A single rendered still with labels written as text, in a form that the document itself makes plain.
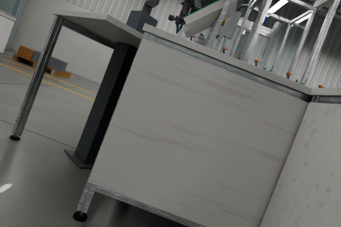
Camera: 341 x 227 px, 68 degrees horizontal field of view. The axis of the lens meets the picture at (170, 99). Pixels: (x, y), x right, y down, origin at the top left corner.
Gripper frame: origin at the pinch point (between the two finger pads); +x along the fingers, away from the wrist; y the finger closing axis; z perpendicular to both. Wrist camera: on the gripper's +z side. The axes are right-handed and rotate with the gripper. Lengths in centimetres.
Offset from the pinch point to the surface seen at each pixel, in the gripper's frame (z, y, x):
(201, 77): -78, -14, 33
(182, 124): -78, -13, 54
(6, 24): 343, 306, 36
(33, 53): 489, 306, 78
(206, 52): -78, -12, 23
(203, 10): -51, -7, -1
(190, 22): -50, -3, 6
